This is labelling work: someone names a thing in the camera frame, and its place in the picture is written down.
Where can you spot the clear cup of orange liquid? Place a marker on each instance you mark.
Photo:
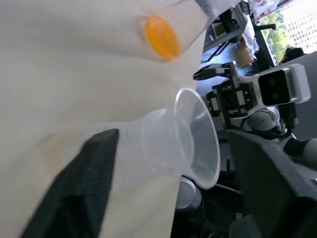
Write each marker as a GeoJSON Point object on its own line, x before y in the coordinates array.
{"type": "Point", "coordinates": [162, 37]}

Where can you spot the brown cardboard box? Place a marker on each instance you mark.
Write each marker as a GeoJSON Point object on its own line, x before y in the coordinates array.
{"type": "Point", "coordinates": [245, 54]}

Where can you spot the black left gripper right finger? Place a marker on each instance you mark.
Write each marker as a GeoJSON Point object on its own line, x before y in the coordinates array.
{"type": "Point", "coordinates": [277, 188]}

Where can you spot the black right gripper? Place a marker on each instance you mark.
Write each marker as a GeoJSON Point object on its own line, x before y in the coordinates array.
{"type": "Point", "coordinates": [232, 101]}

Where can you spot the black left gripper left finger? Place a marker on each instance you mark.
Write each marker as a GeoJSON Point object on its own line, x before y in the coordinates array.
{"type": "Point", "coordinates": [74, 188]}

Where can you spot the dark-haired person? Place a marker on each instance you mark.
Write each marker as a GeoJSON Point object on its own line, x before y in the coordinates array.
{"type": "Point", "coordinates": [293, 54]}

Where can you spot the black stand post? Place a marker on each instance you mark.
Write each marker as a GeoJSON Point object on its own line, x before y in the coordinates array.
{"type": "Point", "coordinates": [261, 44]}

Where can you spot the clear plastic funnel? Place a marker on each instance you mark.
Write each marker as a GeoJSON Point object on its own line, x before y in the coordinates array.
{"type": "Point", "coordinates": [198, 138]}

